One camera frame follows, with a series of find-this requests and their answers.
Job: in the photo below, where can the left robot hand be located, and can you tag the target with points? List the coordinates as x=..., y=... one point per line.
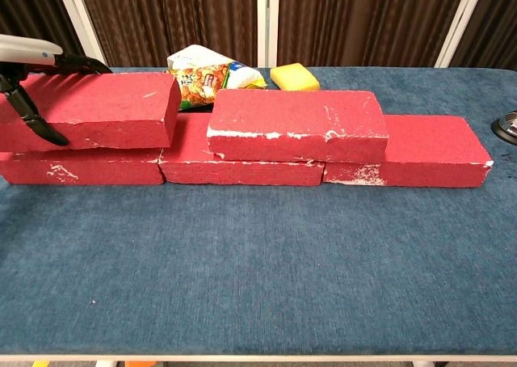
x=24, y=49

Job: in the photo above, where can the red brick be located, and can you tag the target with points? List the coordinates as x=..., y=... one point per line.
x=242, y=175
x=295, y=116
x=436, y=148
x=101, y=167
x=109, y=104

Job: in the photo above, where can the metal bowl at edge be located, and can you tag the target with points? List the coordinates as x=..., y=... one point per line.
x=507, y=126

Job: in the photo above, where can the brown pleated partition panel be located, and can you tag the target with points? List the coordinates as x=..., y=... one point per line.
x=497, y=27
x=28, y=11
x=363, y=19
x=173, y=15

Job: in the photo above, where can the green orange snack bag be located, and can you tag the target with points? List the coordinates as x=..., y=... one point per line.
x=202, y=88

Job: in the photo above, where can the white yellow snack bag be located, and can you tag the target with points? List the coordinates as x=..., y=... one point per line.
x=242, y=78

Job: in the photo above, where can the yellow sponge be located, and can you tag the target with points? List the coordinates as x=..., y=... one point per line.
x=295, y=78

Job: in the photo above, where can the blue felt table cover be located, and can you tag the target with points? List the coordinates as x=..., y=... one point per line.
x=258, y=262

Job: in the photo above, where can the white partition post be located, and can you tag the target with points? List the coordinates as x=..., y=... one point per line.
x=81, y=19
x=266, y=19
x=460, y=23

